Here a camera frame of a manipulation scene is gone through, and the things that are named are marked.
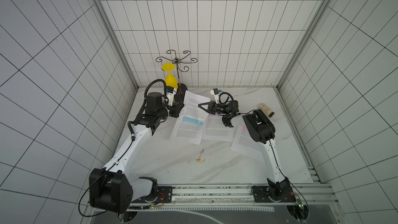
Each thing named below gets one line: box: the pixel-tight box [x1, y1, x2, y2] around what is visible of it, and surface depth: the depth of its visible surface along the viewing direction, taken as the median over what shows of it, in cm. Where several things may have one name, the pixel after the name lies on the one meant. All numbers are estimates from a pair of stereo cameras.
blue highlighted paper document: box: [168, 90, 211, 145], surface depth 86 cm
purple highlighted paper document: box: [201, 113, 234, 143], surface depth 96 cm
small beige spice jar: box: [259, 102, 276, 118], surface depth 105 cm
